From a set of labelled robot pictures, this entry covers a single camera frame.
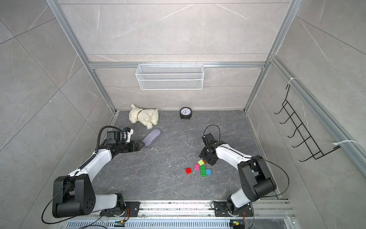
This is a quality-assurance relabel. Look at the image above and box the yellow-green lego brick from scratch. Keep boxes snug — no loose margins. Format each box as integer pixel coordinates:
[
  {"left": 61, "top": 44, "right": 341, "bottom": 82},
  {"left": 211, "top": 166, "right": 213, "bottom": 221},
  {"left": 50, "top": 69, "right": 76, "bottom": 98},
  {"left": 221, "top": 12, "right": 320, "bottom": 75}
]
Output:
[{"left": 198, "top": 160, "right": 205, "bottom": 166}]

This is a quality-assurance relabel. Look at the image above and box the green long lego brick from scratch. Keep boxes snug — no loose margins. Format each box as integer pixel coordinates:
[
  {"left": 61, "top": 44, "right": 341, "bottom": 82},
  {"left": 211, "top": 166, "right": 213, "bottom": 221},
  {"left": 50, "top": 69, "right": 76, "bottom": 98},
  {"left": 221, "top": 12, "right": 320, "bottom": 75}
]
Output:
[{"left": 200, "top": 165, "right": 207, "bottom": 177}]

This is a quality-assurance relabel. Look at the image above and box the red lego brick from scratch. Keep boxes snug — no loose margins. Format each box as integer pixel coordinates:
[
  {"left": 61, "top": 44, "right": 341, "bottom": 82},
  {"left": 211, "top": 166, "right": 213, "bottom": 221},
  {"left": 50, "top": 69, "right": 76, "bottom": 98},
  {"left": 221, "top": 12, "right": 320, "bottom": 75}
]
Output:
[{"left": 185, "top": 168, "right": 192, "bottom": 175}]

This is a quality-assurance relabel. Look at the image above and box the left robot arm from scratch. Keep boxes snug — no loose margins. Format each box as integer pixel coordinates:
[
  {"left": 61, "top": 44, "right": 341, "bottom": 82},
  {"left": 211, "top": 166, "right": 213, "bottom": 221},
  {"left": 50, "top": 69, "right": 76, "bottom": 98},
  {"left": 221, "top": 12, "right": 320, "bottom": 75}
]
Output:
[{"left": 52, "top": 140, "right": 145, "bottom": 218}]

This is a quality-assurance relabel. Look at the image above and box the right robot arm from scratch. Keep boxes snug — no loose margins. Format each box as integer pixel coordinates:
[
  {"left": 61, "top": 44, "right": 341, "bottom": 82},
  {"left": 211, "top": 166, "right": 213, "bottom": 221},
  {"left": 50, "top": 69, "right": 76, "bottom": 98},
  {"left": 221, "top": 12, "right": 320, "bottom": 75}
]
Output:
[{"left": 199, "top": 143, "right": 277, "bottom": 215}]

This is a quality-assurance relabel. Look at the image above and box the purple glasses case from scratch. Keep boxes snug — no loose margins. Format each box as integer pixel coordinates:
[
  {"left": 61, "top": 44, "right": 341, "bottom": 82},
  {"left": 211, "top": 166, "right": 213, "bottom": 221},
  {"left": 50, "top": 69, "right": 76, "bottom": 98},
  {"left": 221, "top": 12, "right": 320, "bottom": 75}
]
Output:
[{"left": 143, "top": 129, "right": 161, "bottom": 147}]

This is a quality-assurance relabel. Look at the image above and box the cream plush dog toy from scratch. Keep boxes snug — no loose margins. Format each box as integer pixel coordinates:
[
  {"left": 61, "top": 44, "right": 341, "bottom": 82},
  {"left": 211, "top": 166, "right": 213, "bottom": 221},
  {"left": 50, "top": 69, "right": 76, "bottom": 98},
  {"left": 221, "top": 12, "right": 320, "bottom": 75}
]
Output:
[{"left": 129, "top": 104, "right": 159, "bottom": 130}]

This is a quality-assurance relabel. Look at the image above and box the black round clock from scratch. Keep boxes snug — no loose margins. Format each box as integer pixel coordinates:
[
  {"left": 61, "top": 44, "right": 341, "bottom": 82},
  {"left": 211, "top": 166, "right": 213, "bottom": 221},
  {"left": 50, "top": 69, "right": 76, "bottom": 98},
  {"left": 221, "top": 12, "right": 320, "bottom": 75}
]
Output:
[{"left": 180, "top": 107, "right": 192, "bottom": 119}]

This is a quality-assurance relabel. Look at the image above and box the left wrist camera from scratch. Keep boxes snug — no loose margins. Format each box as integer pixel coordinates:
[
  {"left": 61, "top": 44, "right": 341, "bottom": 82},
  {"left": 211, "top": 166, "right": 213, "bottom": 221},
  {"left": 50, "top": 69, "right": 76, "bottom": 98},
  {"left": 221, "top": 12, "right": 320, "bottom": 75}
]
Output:
[{"left": 122, "top": 127, "right": 133, "bottom": 143}]

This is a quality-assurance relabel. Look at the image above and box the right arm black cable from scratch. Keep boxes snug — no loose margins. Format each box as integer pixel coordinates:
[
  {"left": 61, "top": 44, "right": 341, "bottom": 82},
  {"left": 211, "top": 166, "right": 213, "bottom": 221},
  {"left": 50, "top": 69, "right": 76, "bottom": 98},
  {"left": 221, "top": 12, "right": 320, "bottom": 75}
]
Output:
[{"left": 202, "top": 124, "right": 290, "bottom": 198}]

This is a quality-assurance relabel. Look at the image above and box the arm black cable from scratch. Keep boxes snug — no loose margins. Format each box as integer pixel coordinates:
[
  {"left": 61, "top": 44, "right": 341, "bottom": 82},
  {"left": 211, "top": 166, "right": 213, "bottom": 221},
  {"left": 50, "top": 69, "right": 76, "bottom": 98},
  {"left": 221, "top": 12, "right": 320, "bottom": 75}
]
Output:
[
  {"left": 202, "top": 124, "right": 290, "bottom": 198},
  {"left": 41, "top": 125, "right": 126, "bottom": 224}
]

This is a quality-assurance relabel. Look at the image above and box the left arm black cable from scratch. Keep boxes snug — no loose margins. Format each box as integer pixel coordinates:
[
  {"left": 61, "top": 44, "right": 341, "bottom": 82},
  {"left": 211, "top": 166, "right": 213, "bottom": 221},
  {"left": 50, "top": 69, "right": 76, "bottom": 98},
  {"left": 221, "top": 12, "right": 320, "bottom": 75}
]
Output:
[{"left": 41, "top": 125, "right": 126, "bottom": 224}]

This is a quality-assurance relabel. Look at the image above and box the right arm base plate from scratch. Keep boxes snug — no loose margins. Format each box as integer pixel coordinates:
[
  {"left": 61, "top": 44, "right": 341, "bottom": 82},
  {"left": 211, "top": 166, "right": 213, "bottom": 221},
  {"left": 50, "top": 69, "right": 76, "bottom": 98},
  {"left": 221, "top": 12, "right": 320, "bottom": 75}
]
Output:
[{"left": 210, "top": 201, "right": 254, "bottom": 217}]

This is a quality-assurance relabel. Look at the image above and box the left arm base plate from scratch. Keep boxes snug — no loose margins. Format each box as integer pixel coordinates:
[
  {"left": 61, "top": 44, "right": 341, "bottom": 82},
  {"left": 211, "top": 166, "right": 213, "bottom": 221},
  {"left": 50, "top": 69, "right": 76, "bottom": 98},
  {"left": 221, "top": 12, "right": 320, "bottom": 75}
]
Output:
[{"left": 100, "top": 201, "right": 141, "bottom": 217}]

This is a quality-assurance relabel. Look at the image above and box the white wire basket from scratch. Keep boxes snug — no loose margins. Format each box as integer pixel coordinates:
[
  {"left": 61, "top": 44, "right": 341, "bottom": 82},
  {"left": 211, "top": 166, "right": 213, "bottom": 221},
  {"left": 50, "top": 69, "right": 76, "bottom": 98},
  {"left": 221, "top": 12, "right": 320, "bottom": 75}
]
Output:
[{"left": 135, "top": 64, "right": 205, "bottom": 90}]

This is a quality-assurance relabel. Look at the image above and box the aluminium mounting rail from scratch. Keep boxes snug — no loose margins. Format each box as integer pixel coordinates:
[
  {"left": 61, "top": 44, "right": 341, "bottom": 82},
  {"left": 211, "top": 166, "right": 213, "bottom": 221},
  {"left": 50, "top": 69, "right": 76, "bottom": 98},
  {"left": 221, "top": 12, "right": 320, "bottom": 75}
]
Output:
[{"left": 60, "top": 199, "right": 299, "bottom": 229}]

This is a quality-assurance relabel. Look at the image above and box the black wall hook rack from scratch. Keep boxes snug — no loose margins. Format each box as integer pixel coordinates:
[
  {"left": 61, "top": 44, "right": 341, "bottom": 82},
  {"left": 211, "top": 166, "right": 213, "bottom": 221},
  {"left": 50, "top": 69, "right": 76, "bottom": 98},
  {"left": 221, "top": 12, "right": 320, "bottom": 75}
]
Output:
[{"left": 274, "top": 85, "right": 341, "bottom": 162}]

